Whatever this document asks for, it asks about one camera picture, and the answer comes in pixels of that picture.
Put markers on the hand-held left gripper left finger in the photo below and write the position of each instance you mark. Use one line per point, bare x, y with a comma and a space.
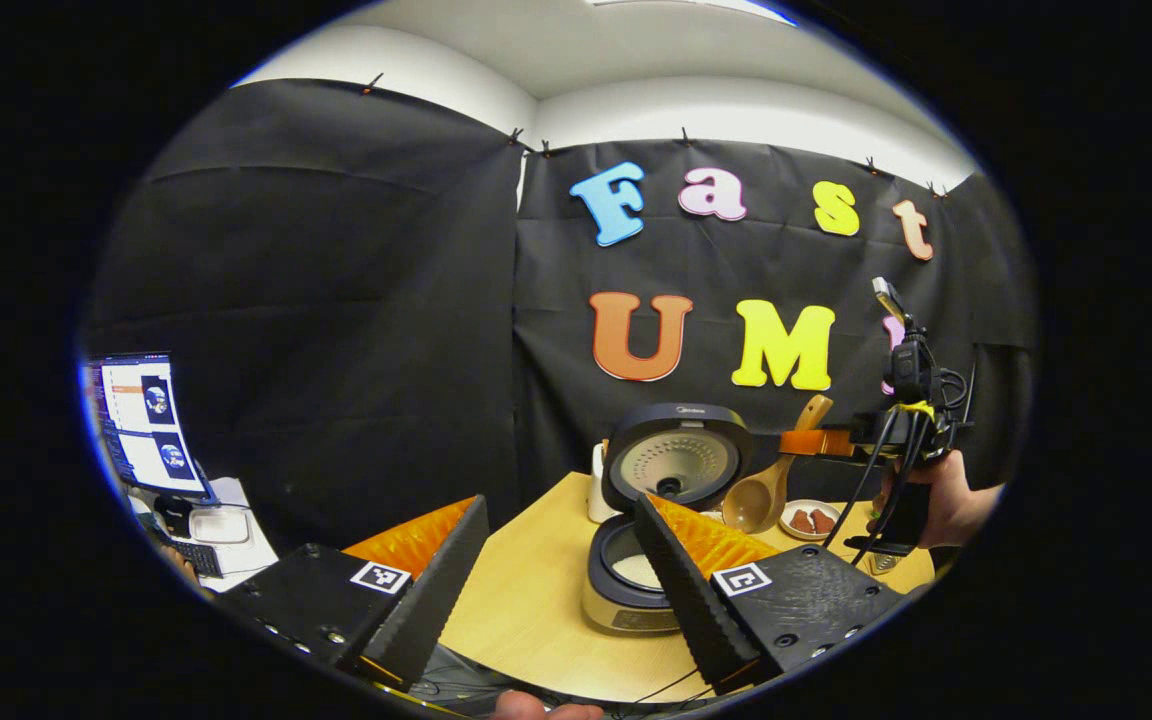
436, 590

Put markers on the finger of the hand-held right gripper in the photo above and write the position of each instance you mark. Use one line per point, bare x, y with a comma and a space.
816, 443

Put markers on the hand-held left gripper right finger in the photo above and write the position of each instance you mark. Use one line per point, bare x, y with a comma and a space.
691, 600

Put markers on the white rice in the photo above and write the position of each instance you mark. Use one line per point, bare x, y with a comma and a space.
636, 572

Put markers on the wooden spoon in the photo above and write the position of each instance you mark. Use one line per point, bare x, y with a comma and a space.
756, 500

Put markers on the black silver rice cooker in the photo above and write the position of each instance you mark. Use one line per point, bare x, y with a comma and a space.
676, 450

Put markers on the white round plate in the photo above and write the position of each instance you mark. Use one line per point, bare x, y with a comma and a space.
808, 503

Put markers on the brown meat piece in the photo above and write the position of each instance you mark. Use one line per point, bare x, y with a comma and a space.
823, 520
802, 521

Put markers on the white toaster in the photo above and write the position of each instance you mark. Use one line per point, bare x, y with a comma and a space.
599, 490

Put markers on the white flat device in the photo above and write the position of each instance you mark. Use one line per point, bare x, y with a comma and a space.
219, 525

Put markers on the black keyboard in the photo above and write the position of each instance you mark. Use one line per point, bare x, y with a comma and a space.
186, 557

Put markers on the black backdrop cloth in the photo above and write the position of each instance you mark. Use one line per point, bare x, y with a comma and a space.
336, 300

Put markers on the computer monitor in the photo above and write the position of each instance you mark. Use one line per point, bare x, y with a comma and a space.
146, 420

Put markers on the long ceiling light panel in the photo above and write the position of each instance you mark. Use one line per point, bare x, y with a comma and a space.
696, 8

